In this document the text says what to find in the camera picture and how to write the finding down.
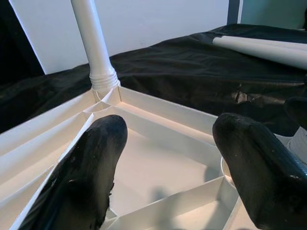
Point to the white ribbed plastic table top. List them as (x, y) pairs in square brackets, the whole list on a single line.
[(156, 167)]

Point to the black plastic table sheet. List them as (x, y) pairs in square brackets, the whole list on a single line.
[(180, 72)]

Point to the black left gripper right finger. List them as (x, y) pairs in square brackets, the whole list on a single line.
[(263, 182)]

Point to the dark grey wall post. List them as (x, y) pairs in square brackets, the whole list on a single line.
[(233, 10)]

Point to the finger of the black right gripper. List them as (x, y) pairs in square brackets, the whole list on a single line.
[(298, 110)]

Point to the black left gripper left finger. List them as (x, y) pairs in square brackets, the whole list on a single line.
[(81, 182)]

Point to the black door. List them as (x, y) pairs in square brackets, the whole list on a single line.
[(14, 48)]

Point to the white wall board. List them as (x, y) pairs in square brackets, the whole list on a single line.
[(144, 28)]

